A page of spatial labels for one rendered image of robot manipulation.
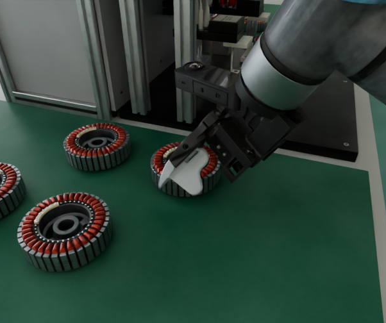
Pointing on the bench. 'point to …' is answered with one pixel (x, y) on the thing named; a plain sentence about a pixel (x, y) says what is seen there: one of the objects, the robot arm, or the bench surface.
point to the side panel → (47, 54)
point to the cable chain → (167, 9)
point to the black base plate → (170, 105)
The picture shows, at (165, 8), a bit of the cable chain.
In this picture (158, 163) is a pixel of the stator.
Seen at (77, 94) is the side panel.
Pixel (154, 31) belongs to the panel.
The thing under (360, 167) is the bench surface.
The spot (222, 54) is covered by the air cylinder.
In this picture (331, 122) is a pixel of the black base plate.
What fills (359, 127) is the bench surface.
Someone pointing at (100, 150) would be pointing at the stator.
